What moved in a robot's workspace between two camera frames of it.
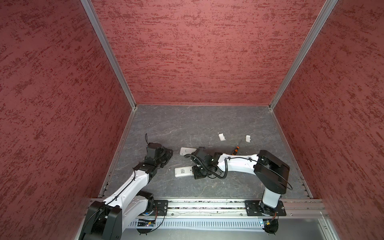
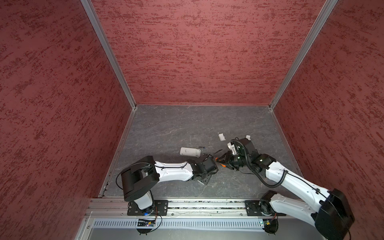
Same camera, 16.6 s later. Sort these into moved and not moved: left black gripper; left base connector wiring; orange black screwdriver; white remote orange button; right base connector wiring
Moved: left black gripper; orange black screwdriver
Not moved: right base connector wiring; left base connector wiring; white remote orange button
